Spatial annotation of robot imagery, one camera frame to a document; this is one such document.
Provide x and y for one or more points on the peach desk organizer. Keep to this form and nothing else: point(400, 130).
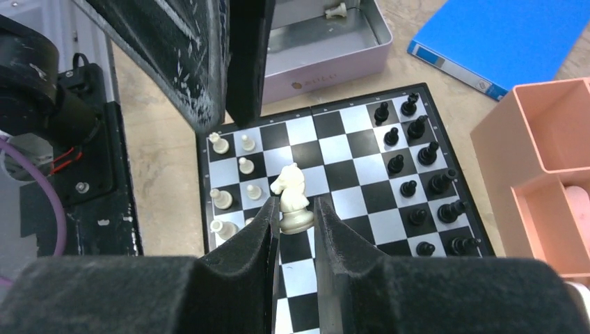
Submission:
point(531, 147)

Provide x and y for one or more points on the black and white chessboard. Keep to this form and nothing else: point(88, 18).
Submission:
point(383, 161)

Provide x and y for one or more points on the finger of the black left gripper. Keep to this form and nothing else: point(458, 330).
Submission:
point(249, 30)
point(180, 45)

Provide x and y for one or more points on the pink eraser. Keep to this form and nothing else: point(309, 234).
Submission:
point(578, 199)

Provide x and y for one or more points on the silver tin with white pieces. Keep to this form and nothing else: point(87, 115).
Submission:
point(317, 44)

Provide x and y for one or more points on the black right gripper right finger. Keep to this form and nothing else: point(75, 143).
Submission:
point(352, 292)

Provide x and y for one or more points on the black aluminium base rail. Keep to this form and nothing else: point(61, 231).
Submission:
point(93, 180)

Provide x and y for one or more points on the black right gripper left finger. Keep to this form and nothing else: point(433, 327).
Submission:
point(238, 279)

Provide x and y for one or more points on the white chess knight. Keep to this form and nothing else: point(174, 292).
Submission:
point(290, 186)

